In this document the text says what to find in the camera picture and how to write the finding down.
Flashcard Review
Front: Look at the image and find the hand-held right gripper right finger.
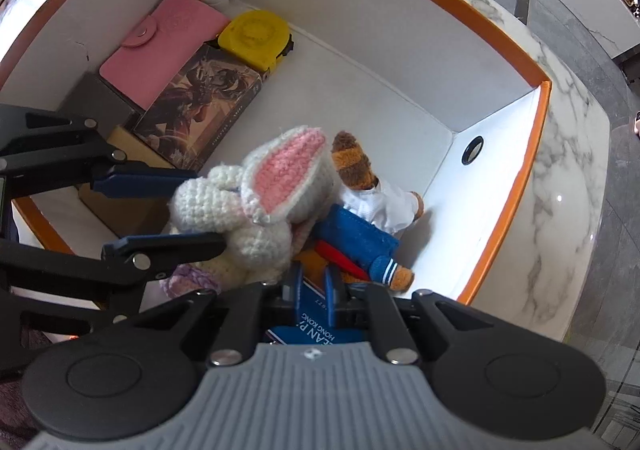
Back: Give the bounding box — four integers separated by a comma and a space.
322, 266, 511, 366

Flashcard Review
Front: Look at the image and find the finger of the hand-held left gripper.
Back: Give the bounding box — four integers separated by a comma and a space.
0, 231, 227, 376
0, 103, 199, 198

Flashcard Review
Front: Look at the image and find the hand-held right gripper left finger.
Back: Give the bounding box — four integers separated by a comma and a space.
117, 275, 306, 367

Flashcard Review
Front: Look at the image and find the white crochet bunny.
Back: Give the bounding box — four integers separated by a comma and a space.
160, 125, 341, 301

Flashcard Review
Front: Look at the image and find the printed art card box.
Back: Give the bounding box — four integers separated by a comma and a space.
132, 44, 263, 172

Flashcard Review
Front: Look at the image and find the teddy bear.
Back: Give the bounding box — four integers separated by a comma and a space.
270, 130, 426, 346

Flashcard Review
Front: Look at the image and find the pink leather wallet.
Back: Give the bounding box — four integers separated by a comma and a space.
98, 0, 232, 112

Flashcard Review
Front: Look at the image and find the orange cardboard box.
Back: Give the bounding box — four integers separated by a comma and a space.
0, 0, 553, 311

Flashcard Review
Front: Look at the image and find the tan cardboard box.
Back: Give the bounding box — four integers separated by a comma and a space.
77, 126, 173, 238

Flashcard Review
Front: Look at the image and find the dark purple cloth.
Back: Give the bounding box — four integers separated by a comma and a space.
0, 325, 71, 436

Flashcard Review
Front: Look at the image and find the yellow tape measure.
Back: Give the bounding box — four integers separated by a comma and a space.
216, 9, 295, 81

